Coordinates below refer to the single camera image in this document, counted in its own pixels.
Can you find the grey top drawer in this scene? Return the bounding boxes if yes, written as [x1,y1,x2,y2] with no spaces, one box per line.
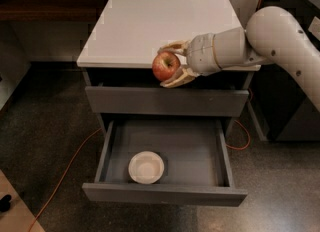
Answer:
[85,86,248,117]

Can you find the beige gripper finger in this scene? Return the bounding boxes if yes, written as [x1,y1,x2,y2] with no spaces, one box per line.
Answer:
[160,66,199,88]
[157,41,190,56]

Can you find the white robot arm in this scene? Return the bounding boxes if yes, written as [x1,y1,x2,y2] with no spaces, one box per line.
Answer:
[159,6,320,110]

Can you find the red apple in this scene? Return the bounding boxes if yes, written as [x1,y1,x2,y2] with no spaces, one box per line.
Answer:
[152,52,181,82]

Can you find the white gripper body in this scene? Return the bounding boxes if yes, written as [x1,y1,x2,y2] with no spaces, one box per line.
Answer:
[186,33,221,76]

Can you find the orange power cable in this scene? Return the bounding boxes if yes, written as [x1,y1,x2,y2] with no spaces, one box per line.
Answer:
[26,0,279,232]

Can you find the small black object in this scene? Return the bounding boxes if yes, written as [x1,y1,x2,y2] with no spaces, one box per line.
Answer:
[0,194,12,212]

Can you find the grey drawer cabinet white top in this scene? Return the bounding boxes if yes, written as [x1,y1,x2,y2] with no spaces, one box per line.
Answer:
[77,0,259,133]

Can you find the white ceramic bowl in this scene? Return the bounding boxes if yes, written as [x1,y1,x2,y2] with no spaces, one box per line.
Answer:
[128,151,165,184]

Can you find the grey drawer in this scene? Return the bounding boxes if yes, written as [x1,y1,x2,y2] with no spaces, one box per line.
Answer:
[85,86,248,117]
[83,118,247,206]

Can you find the light wooden table corner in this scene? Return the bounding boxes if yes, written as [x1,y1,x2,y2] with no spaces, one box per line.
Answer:
[0,170,45,232]

